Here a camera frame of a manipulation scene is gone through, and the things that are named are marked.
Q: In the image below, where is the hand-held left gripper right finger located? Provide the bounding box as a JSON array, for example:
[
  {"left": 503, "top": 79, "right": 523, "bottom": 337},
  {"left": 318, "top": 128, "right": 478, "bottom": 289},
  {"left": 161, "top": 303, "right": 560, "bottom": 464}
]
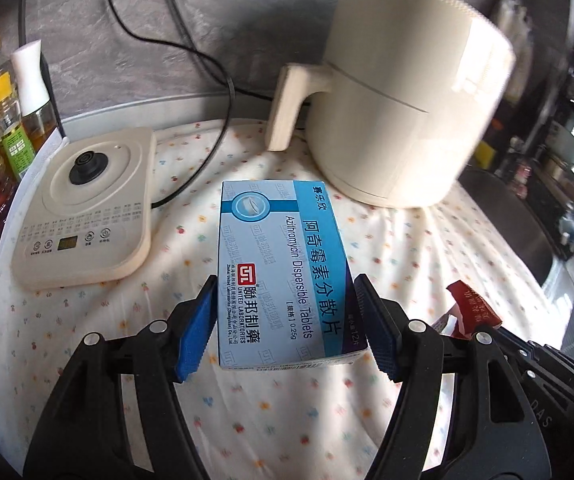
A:
[{"left": 354, "top": 273, "right": 560, "bottom": 480}]

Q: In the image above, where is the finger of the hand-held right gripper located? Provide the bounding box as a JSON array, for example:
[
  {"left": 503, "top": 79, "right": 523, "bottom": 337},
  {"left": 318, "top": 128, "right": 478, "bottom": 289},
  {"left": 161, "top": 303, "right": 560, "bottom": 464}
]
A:
[
  {"left": 496, "top": 326, "right": 574, "bottom": 387},
  {"left": 509, "top": 354, "right": 574, "bottom": 407}
]

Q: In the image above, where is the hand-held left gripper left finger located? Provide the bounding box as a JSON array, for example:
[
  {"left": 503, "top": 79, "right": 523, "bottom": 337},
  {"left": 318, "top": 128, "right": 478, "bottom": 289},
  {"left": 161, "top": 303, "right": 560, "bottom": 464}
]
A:
[{"left": 23, "top": 274, "right": 218, "bottom": 480}]

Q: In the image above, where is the red snack wrapper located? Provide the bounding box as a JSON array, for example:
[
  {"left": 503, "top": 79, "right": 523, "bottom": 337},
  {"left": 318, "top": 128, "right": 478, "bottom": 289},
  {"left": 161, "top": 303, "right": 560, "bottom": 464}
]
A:
[{"left": 429, "top": 282, "right": 504, "bottom": 341}]

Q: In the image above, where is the blue white medicine box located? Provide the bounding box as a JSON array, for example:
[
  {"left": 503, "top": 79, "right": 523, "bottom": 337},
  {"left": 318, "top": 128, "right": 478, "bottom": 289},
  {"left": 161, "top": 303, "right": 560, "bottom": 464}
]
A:
[{"left": 217, "top": 179, "right": 370, "bottom": 372}]

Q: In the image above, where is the floral white tablecloth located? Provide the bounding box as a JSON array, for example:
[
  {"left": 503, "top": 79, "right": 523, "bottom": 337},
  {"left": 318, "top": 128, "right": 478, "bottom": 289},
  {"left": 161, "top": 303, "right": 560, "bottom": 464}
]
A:
[{"left": 0, "top": 119, "right": 574, "bottom": 480}]

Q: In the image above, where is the steel kitchen sink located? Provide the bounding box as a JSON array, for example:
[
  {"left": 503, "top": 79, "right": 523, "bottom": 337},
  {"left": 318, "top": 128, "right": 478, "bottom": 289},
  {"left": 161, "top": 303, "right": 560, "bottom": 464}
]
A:
[{"left": 459, "top": 167, "right": 555, "bottom": 286}]

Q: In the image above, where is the beige kettle base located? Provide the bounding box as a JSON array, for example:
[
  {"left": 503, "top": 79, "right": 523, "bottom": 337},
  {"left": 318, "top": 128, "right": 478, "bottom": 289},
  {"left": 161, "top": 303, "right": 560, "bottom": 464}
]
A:
[{"left": 11, "top": 126, "right": 158, "bottom": 291}]

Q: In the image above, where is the black dish rack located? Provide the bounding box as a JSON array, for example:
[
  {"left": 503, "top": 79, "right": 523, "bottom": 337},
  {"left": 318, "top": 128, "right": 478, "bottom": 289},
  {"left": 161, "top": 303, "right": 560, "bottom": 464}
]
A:
[{"left": 497, "top": 25, "right": 574, "bottom": 261}]

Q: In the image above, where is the cream air fryer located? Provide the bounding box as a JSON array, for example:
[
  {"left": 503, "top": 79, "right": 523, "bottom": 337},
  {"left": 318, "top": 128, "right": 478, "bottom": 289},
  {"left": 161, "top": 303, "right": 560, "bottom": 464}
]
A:
[{"left": 266, "top": 0, "right": 518, "bottom": 209}]

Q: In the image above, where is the yellow cap oil bottle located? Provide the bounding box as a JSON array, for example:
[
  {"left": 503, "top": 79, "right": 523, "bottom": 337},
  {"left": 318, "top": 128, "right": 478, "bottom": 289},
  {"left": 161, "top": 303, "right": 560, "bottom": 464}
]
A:
[{"left": 0, "top": 35, "right": 35, "bottom": 183}]

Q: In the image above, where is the white spout oil bottle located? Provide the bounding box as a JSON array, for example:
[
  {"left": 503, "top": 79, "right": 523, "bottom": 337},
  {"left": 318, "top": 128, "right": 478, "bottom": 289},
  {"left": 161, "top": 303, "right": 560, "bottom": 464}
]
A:
[{"left": 9, "top": 40, "right": 62, "bottom": 153}]

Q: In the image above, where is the black air fryer cable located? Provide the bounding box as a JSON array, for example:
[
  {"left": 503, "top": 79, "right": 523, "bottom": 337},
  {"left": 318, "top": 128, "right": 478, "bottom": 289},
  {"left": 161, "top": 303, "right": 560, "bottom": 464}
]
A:
[{"left": 164, "top": 0, "right": 280, "bottom": 103}]

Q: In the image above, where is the black kettle base cable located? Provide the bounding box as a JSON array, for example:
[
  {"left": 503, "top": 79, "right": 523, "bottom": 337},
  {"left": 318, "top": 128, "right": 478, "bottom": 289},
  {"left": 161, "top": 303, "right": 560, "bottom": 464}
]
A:
[{"left": 99, "top": 0, "right": 238, "bottom": 209}]

